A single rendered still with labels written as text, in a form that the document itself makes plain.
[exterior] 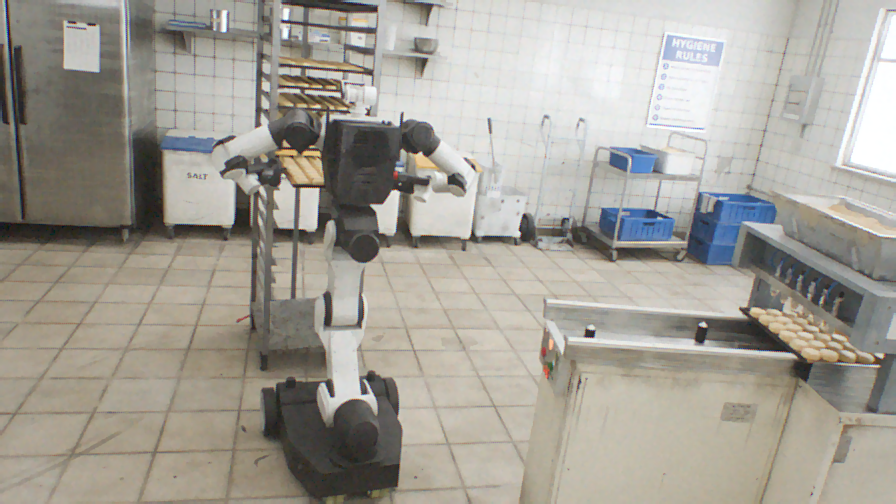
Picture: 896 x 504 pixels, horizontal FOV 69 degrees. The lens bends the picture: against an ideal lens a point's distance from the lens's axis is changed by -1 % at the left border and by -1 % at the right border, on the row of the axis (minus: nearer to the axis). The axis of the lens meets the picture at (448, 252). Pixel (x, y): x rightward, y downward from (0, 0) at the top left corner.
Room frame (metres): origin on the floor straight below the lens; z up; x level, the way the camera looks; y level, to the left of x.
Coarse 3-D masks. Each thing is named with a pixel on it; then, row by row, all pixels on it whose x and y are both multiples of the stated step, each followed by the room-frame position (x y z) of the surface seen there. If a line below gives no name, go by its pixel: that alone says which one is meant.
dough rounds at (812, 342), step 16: (768, 320) 2.04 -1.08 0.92; (784, 320) 2.05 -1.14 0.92; (800, 320) 2.07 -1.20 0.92; (784, 336) 1.92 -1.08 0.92; (800, 336) 1.93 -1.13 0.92; (816, 336) 1.94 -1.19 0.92; (832, 336) 1.95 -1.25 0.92; (800, 352) 1.84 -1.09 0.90; (816, 352) 1.81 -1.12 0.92; (832, 352) 1.82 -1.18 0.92; (848, 352) 1.83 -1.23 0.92; (864, 352) 1.88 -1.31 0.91
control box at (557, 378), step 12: (552, 324) 1.98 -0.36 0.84; (552, 336) 1.89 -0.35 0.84; (540, 348) 2.00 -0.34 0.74; (552, 348) 1.87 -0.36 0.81; (540, 360) 1.98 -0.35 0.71; (552, 360) 1.84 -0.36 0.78; (564, 360) 1.77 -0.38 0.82; (552, 372) 1.82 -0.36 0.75; (564, 372) 1.77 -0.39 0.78; (552, 384) 1.80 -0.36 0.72; (564, 384) 1.77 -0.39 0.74
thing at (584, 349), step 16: (576, 352) 1.73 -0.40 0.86; (592, 352) 1.74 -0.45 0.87; (608, 352) 1.74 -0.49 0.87; (624, 352) 1.75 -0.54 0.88; (640, 352) 1.75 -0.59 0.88; (656, 352) 1.76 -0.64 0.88; (672, 352) 1.76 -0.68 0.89; (688, 352) 1.77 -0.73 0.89; (704, 352) 1.77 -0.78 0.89; (720, 352) 1.78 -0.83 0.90; (736, 352) 1.79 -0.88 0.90; (752, 352) 1.80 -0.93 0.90; (768, 352) 1.82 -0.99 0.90; (704, 368) 1.77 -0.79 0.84; (720, 368) 1.78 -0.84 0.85; (736, 368) 1.78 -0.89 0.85; (752, 368) 1.79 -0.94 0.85; (768, 368) 1.79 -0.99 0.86; (784, 368) 1.80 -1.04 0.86; (800, 368) 1.80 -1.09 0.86
